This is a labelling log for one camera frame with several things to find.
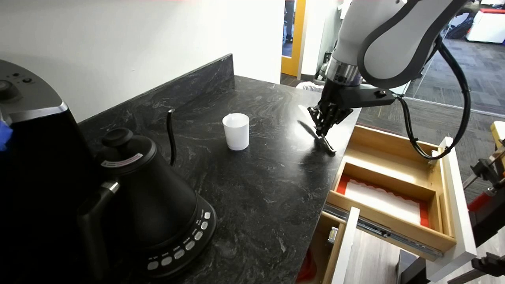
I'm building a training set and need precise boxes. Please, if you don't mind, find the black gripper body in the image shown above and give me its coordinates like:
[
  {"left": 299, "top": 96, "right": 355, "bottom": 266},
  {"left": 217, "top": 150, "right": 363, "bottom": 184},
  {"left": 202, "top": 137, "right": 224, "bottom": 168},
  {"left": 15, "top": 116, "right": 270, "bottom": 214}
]
[{"left": 310, "top": 80, "right": 396, "bottom": 123}]

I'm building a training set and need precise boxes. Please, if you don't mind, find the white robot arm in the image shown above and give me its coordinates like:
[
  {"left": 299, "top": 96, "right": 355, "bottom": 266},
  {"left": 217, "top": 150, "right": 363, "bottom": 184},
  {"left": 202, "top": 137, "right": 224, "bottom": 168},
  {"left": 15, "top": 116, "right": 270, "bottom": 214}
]
[{"left": 310, "top": 0, "right": 467, "bottom": 135}]

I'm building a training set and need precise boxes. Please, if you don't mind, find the open upper wooden drawer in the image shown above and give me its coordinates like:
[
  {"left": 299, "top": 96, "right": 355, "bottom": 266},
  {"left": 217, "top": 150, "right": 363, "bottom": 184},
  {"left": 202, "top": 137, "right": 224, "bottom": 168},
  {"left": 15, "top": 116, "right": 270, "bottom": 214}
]
[{"left": 327, "top": 126, "right": 477, "bottom": 262}]

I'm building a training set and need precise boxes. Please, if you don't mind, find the white liner in drawer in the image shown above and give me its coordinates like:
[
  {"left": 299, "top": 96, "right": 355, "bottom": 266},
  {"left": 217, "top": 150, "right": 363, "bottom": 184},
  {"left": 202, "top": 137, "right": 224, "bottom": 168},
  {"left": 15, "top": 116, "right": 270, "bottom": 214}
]
[{"left": 344, "top": 179, "right": 422, "bottom": 224}]

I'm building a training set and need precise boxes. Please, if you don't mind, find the open lower drawer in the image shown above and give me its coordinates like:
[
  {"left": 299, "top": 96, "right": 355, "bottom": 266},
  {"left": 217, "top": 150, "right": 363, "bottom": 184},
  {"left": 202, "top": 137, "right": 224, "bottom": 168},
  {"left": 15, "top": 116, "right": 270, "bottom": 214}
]
[{"left": 295, "top": 206, "right": 400, "bottom": 284}]

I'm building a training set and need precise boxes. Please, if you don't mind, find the white mug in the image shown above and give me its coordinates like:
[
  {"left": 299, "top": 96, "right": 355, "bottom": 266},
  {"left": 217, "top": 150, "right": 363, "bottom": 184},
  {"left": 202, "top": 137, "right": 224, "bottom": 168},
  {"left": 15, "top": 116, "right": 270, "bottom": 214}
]
[{"left": 223, "top": 113, "right": 250, "bottom": 151}]

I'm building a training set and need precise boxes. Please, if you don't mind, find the black gooseneck kettle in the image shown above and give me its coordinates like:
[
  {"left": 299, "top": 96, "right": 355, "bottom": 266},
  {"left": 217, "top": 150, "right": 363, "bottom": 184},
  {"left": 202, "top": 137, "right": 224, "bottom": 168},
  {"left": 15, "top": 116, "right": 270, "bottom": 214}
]
[{"left": 78, "top": 127, "right": 198, "bottom": 282}]

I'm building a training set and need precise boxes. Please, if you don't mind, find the black kettle base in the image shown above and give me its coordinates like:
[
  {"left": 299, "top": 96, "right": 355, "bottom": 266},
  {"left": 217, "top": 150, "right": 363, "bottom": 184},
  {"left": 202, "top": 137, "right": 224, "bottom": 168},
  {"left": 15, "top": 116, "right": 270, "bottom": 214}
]
[{"left": 141, "top": 197, "right": 217, "bottom": 279}]

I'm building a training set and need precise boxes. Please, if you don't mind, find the black coffee machine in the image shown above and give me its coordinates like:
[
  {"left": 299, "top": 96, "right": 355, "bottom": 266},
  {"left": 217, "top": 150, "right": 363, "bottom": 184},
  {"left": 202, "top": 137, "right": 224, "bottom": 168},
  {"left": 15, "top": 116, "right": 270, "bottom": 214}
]
[{"left": 0, "top": 60, "right": 98, "bottom": 284}]

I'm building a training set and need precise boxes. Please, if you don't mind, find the yellow door frame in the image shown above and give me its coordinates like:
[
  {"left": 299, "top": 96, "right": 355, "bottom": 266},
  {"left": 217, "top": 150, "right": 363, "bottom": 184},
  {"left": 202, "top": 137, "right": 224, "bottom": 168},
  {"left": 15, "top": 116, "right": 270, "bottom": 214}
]
[{"left": 281, "top": 0, "right": 306, "bottom": 77}]

